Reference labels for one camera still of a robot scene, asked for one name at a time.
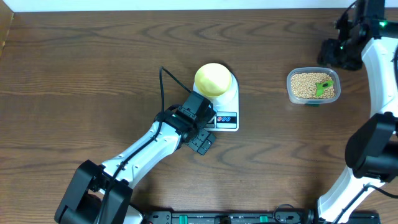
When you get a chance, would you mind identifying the green plastic measuring scoop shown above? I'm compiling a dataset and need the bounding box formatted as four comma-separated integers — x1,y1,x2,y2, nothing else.
315,80,334,97

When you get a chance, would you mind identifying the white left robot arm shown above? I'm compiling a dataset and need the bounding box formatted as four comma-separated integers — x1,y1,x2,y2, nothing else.
54,121,216,223

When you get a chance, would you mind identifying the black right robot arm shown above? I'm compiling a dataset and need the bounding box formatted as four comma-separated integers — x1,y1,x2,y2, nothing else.
306,0,397,223

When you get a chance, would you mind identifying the white digital kitchen scale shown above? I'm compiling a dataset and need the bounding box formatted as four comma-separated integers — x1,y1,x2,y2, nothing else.
205,73,239,132

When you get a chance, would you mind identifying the yellow plastic bowl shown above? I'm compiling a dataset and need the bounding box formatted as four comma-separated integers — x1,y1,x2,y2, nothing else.
194,63,232,97

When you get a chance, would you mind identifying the clear plastic container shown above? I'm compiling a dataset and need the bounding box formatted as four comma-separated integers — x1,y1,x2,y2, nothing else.
287,67,341,105

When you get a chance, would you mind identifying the pile of soybeans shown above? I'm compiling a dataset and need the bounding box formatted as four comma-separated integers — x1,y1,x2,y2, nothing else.
290,73,335,99

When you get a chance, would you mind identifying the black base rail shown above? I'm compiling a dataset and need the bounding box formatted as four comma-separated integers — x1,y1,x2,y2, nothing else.
136,210,382,224

